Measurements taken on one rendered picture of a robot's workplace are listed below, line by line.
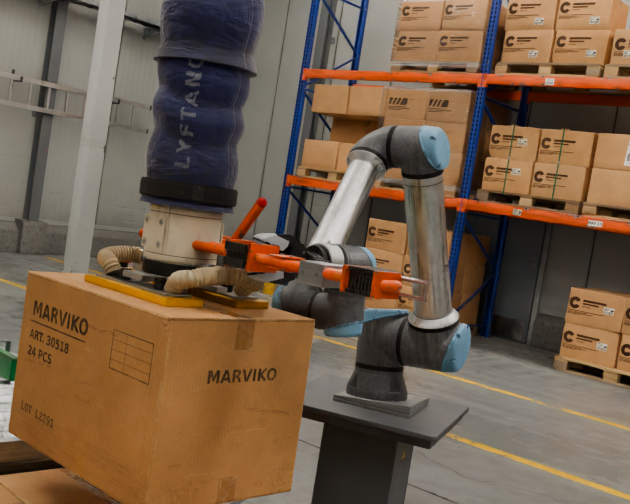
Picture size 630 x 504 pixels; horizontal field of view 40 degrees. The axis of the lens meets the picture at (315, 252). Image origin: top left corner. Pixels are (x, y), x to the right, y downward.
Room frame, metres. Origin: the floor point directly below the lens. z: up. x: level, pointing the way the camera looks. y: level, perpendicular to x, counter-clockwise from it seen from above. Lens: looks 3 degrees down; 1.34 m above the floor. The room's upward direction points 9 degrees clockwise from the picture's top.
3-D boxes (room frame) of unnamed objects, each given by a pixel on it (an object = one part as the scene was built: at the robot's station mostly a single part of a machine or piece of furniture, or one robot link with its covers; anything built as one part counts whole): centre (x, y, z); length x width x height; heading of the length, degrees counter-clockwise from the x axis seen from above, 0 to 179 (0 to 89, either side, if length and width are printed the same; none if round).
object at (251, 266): (1.84, 0.13, 1.20); 0.10 x 0.08 x 0.06; 135
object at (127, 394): (2.02, 0.32, 0.87); 0.60 x 0.40 x 0.40; 45
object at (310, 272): (1.69, -0.02, 1.20); 0.07 x 0.07 x 0.04; 45
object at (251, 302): (2.09, 0.24, 1.09); 0.34 x 0.10 x 0.05; 45
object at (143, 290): (1.95, 0.38, 1.09); 0.34 x 0.10 x 0.05; 45
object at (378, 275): (1.59, -0.11, 1.20); 0.08 x 0.07 x 0.05; 45
